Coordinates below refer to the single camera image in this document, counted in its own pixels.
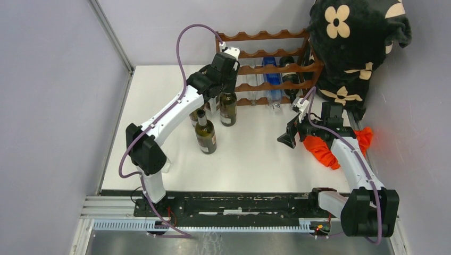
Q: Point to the green wine bottle front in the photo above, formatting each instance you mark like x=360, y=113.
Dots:
x=205, y=133

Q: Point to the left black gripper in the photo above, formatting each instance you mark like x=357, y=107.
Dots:
x=231, y=88

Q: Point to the brown wooden wine rack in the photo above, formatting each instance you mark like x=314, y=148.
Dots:
x=307, y=60

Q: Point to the green wine bottle middle back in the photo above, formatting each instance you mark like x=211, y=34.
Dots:
x=228, y=111

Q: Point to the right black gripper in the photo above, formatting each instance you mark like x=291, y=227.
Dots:
x=293, y=126

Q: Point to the clear empty lying bottle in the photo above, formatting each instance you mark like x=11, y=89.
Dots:
x=166, y=166

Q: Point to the small clear glass bottle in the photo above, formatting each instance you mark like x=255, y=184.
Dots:
x=252, y=81

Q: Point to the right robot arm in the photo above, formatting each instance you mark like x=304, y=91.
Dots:
x=370, y=210

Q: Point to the green wine bottle far left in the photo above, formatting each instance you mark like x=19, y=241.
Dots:
x=193, y=118

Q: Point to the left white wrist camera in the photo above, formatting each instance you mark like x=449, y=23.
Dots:
x=233, y=51

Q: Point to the orange cloth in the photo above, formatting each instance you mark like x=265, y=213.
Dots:
x=318, y=148

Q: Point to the black mounting rail base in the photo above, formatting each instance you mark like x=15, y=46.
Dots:
x=184, y=211

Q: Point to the blue square bottle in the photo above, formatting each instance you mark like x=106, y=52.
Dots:
x=274, y=96

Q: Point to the black floral blanket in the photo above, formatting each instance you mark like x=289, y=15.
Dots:
x=352, y=39

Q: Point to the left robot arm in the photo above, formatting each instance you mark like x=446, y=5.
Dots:
x=144, y=142

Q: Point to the clear bottle black cap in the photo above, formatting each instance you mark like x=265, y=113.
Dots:
x=212, y=107

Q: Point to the green wine bottle white label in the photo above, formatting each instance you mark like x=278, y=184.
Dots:
x=289, y=77

